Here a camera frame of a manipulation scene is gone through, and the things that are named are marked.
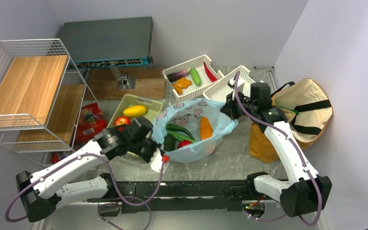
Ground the grey network switch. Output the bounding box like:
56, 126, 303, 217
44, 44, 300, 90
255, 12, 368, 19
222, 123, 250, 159
58, 17, 153, 68

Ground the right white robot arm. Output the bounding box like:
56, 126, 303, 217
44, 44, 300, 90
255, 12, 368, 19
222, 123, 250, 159
221, 82, 332, 226

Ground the red toy chili pepper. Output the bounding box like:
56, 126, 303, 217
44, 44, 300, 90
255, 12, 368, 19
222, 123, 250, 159
203, 62, 218, 82

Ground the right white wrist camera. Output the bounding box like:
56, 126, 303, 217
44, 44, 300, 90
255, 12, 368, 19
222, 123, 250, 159
228, 77, 245, 96

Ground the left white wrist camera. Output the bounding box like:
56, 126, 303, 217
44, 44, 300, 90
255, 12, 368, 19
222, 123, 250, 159
149, 148, 168, 173

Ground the white basket with vegetables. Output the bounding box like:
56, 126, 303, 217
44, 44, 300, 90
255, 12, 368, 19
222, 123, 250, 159
162, 55, 224, 102

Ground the white wire shelf rack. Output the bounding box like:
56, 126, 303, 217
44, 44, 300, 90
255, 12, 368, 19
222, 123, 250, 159
0, 38, 92, 166

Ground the red toy tomato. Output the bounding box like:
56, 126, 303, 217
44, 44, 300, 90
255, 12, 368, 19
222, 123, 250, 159
177, 140, 192, 149

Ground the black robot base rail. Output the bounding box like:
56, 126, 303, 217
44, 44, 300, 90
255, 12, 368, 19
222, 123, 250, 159
87, 180, 264, 214

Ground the red snack packet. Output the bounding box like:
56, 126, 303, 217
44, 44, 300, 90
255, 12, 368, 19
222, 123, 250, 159
74, 102, 107, 143

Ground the grey metal camera stand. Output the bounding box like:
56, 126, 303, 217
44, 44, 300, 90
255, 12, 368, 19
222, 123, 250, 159
110, 67, 136, 90

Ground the orange toy ginger root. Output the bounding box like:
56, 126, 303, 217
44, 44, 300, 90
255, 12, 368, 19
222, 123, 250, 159
172, 78, 193, 95

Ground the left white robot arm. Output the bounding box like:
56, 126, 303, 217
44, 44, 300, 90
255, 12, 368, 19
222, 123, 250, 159
4, 117, 163, 222

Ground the empty white plastic basket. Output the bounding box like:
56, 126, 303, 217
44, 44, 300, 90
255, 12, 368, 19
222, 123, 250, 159
202, 65, 270, 104

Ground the green toy vegetable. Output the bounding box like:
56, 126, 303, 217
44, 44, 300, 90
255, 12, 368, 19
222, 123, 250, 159
166, 124, 193, 138

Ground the red toy apple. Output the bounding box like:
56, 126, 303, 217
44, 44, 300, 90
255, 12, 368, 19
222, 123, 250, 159
114, 116, 131, 127

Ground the yellow canvas tote bag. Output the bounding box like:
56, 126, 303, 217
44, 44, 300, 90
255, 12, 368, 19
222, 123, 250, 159
249, 78, 333, 163

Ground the light green plastic basket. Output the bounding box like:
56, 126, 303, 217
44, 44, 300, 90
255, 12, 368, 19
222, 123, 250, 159
106, 93, 164, 160

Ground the blue printed plastic grocery bag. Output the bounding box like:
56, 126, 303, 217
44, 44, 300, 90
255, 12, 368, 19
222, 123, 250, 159
152, 98, 238, 163

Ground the long green toy pepper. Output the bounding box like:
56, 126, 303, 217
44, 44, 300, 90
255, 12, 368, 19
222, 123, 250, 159
166, 129, 196, 143

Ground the purple toy eggplant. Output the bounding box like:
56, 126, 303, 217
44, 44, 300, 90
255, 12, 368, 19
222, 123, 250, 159
167, 69, 190, 82

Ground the yellow toy lemon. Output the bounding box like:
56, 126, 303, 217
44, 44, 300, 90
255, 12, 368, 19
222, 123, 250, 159
122, 105, 147, 118

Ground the orange toy carrot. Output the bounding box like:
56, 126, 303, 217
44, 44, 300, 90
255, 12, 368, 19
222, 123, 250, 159
199, 116, 213, 140

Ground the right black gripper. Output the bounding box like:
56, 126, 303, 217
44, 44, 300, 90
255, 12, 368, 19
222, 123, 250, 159
220, 90, 257, 121

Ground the dark green toy avocado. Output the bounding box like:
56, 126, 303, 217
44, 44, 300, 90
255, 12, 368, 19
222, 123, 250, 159
164, 134, 176, 151

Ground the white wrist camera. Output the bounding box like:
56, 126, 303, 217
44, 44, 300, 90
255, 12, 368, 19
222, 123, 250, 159
228, 77, 245, 96
149, 148, 168, 173

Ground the green toy cucumber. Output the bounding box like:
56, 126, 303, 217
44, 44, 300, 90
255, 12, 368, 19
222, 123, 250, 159
190, 68, 202, 87

